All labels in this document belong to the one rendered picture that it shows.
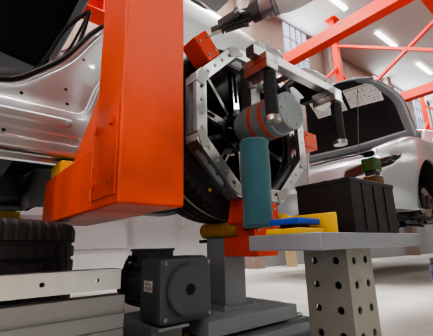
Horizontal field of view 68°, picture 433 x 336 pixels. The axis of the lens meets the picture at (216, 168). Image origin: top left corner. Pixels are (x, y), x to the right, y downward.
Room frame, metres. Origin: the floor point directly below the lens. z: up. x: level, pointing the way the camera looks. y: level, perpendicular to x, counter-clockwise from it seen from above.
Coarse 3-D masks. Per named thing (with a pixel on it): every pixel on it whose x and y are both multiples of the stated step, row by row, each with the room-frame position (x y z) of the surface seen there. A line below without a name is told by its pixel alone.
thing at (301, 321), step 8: (288, 320) 1.25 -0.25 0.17; (296, 320) 1.26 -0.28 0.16; (304, 320) 1.29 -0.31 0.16; (256, 328) 1.14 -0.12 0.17; (264, 328) 1.15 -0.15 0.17; (272, 328) 1.17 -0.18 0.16; (280, 328) 1.20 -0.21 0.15; (288, 328) 1.15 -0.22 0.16; (296, 328) 1.17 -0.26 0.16; (304, 328) 1.20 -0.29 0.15
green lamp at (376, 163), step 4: (364, 160) 0.86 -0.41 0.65; (368, 160) 0.85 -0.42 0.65; (372, 160) 0.84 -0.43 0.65; (376, 160) 0.85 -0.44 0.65; (364, 164) 0.86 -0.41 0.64; (368, 164) 0.85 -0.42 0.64; (372, 164) 0.84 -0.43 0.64; (376, 164) 0.84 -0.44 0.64; (380, 164) 0.86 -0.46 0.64; (364, 168) 0.86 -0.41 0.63; (368, 168) 0.85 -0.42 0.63; (372, 168) 0.85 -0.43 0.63; (376, 168) 0.84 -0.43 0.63; (380, 168) 0.86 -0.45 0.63; (364, 172) 0.87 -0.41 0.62
